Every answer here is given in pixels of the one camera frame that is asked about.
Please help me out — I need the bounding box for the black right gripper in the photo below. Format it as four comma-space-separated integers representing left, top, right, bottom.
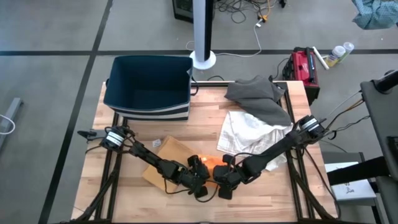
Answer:
213, 154, 247, 201

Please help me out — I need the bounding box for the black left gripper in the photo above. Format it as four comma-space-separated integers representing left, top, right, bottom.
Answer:
180, 154, 211, 199

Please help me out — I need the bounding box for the orange towel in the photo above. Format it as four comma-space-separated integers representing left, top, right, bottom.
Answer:
200, 154, 227, 189

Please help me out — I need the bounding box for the tan waffle towel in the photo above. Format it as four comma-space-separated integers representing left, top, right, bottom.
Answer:
142, 135, 201, 193

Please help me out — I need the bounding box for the white towel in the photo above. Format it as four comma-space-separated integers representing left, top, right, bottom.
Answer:
216, 110, 295, 172

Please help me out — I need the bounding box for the grey towel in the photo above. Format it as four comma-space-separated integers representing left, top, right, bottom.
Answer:
224, 75, 293, 127

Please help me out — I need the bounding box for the navy white striped fabric bin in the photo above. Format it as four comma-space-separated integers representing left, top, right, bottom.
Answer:
103, 55, 194, 122

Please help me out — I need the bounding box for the white printed sheet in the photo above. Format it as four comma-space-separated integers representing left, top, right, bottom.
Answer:
323, 161, 377, 202

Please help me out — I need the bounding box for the red black tool bag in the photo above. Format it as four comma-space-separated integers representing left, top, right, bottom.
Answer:
282, 46, 321, 105

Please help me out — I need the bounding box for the white black tower fan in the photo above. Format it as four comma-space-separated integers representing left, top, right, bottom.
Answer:
190, 0, 217, 71

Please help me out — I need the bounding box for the white tube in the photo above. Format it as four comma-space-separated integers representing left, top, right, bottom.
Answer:
312, 45, 330, 71

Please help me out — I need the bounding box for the wipes canister yellow label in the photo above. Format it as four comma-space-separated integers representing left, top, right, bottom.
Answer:
325, 45, 346, 68

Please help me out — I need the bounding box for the black equipment box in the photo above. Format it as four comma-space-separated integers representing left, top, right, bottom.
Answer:
172, 0, 195, 24

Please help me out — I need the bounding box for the grey metal cart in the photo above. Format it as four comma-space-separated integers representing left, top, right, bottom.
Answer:
326, 70, 398, 224

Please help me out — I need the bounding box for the wipes canister green label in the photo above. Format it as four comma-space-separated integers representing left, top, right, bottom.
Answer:
337, 42, 355, 65

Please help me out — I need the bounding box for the grey metal bar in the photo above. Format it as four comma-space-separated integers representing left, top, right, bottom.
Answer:
0, 97, 24, 150

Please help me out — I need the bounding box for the teal patterned cloth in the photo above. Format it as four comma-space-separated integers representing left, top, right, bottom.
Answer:
351, 0, 398, 30

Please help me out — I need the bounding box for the black wire bundle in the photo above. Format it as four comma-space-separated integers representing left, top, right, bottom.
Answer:
323, 90, 371, 141

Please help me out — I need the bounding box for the white floor cable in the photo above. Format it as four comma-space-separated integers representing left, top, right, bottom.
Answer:
185, 18, 263, 58

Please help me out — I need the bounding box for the black floor cable tangle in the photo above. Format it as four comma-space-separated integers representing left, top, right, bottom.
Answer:
214, 0, 289, 24

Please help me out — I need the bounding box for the white looped cable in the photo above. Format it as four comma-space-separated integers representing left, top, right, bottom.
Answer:
0, 114, 17, 136

